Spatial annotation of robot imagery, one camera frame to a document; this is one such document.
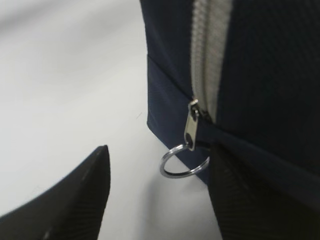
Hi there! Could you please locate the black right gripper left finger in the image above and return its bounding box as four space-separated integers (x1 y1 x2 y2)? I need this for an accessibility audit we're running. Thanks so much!
0 145 110 240

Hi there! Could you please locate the navy blue lunch bag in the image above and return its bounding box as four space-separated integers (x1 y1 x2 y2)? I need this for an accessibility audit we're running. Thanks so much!
140 0 320 205

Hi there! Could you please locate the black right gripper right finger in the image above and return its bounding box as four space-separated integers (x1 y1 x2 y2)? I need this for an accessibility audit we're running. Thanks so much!
208 143 320 240

